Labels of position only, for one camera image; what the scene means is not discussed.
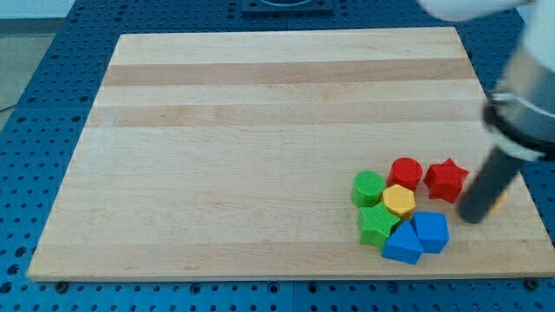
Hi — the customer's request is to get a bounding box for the blue cube block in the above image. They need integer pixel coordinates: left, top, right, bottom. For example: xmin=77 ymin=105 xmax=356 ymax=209
xmin=411 ymin=211 xmax=450 ymax=254

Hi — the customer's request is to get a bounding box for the wooden board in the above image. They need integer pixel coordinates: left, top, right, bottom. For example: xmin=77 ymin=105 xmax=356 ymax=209
xmin=27 ymin=27 xmax=554 ymax=282

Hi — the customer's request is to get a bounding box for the yellow block behind stick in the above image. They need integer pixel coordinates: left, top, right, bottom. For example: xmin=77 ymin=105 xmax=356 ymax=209
xmin=490 ymin=191 xmax=507 ymax=214

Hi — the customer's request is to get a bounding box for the yellow hexagon block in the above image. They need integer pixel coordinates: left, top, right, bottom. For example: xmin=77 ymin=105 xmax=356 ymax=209
xmin=382 ymin=185 xmax=416 ymax=220

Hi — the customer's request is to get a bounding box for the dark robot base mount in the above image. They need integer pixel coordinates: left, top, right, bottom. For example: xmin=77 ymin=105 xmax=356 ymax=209
xmin=240 ymin=0 xmax=334 ymax=14

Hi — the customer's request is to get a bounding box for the green star block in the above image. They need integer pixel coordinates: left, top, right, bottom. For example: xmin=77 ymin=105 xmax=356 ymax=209
xmin=356 ymin=202 xmax=401 ymax=250

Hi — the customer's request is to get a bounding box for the green circle block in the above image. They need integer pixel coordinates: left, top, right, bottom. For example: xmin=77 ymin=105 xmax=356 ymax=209
xmin=350 ymin=171 xmax=386 ymax=207

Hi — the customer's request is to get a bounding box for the blue triangle block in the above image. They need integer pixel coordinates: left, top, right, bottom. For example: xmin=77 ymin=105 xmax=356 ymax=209
xmin=382 ymin=221 xmax=424 ymax=264

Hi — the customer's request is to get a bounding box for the red circle block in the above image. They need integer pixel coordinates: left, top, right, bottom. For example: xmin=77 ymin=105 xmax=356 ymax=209
xmin=386 ymin=157 xmax=423 ymax=191

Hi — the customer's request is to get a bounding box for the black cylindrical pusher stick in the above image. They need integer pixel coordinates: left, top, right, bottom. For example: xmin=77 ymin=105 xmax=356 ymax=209
xmin=457 ymin=147 xmax=525 ymax=224

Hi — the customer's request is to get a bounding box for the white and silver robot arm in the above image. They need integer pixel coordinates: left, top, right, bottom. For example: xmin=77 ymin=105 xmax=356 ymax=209
xmin=458 ymin=0 xmax=554 ymax=224

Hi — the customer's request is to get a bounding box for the red star block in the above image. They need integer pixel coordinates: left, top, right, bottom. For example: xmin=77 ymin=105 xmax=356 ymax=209
xmin=424 ymin=159 xmax=469 ymax=204

